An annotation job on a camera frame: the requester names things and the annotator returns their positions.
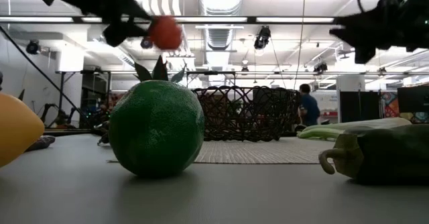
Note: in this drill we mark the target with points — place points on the red tomato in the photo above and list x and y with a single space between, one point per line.
165 33

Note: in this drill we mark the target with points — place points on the black ceiling spotlight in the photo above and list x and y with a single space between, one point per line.
262 38
33 47
320 67
144 43

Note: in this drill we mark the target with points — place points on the black partition panel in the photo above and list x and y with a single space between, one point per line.
358 106

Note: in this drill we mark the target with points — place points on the dark purple grape bunch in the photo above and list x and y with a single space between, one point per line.
103 137

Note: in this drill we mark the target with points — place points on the dark green lime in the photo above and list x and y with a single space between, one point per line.
156 128

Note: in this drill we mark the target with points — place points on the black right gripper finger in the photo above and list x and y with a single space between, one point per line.
362 20
363 51

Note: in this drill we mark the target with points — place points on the black overhead beam with lights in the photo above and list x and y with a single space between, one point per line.
249 19

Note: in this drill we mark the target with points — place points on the person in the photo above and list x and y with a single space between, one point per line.
310 108

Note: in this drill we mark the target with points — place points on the black monitor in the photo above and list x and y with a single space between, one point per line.
414 100

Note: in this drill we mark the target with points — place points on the grey woven placemat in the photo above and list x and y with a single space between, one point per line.
261 152

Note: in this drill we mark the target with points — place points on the green pepper with stem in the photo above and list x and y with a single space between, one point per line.
385 153

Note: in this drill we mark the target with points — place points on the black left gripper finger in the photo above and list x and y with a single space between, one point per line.
117 34
139 9

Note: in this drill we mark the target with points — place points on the pale green celery bunch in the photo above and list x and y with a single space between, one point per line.
335 130

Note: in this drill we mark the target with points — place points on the silver ventilation duct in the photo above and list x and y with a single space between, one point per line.
219 36

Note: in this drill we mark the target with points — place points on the colourful patterned panel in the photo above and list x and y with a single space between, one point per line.
390 105

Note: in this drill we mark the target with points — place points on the small grey lumpy object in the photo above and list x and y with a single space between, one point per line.
43 141

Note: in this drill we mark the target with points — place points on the background black robot arm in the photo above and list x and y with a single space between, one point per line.
50 111

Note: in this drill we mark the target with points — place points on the snake plant in white pot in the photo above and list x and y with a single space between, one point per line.
160 70

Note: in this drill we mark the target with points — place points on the yellow lemon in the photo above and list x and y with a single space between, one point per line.
16 130

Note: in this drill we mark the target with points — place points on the black background frame stand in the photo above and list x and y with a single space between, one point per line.
62 93

